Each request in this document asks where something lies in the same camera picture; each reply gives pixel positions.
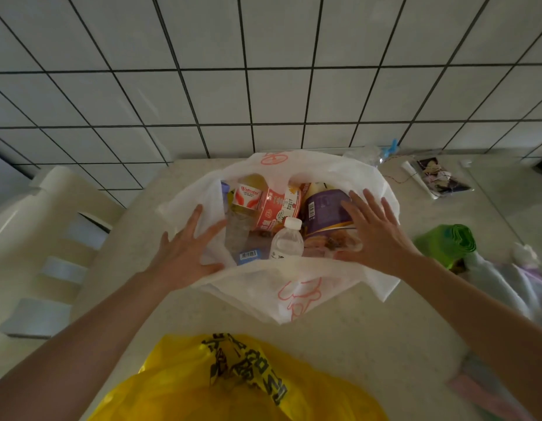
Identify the round dining table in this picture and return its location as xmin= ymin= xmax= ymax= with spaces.
xmin=71 ymin=153 xmax=542 ymax=421

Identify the green bag roll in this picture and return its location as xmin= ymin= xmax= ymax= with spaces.
xmin=413 ymin=224 xmax=477 ymax=270

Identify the yellow plastic bag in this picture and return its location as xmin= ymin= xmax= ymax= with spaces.
xmin=87 ymin=333 xmax=390 ymax=421

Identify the person's left forearm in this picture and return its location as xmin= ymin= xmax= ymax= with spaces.
xmin=0 ymin=271 xmax=171 ymax=421

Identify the person's right hand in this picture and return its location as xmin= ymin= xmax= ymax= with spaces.
xmin=334 ymin=189 xmax=423 ymax=279

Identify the white slatted chair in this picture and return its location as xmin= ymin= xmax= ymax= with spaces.
xmin=0 ymin=166 xmax=125 ymax=378

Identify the person's left hand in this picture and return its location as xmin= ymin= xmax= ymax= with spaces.
xmin=146 ymin=204 xmax=228 ymax=294

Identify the purple instant noodles cup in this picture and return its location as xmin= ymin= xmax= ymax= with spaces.
xmin=301 ymin=182 xmax=356 ymax=240

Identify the person's right forearm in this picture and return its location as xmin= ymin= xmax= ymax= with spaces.
xmin=402 ymin=254 xmax=542 ymax=421

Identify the small clear blue-cap bottle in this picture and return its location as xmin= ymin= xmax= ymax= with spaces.
xmin=343 ymin=139 xmax=399 ymax=167

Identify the white label water bottle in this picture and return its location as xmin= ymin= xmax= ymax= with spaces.
xmin=270 ymin=216 xmax=305 ymax=259

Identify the red-label water bottle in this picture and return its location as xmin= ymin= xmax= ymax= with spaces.
xmin=225 ymin=172 xmax=266 ymax=255

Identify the red instant noodle cup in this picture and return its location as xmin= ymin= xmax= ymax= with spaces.
xmin=255 ymin=187 xmax=303 ymax=233

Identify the white plastic bag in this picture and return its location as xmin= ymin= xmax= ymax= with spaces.
xmin=156 ymin=149 xmax=401 ymax=325

